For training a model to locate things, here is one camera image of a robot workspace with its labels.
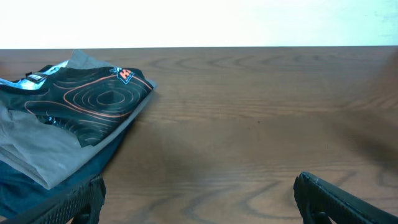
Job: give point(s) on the folded navy blue garment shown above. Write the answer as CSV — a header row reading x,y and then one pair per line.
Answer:
x,y
20,193

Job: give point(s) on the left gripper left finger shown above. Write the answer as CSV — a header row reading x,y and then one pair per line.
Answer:
x,y
80,204

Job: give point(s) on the black cycling jersey orange lines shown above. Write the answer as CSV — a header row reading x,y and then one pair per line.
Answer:
x,y
89,103

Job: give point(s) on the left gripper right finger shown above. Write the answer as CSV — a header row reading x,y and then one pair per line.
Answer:
x,y
320,202

